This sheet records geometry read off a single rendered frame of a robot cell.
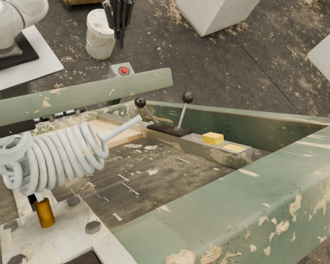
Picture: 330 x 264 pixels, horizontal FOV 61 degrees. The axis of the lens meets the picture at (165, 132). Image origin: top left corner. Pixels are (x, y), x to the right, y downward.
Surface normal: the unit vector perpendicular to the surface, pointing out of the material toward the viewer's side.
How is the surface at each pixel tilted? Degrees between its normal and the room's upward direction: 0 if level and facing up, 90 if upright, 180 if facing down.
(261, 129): 90
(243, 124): 90
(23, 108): 36
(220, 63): 0
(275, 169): 54
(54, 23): 0
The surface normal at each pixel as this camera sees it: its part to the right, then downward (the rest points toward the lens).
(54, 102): 0.53, 0.14
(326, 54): -0.73, 0.43
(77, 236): -0.16, -0.95
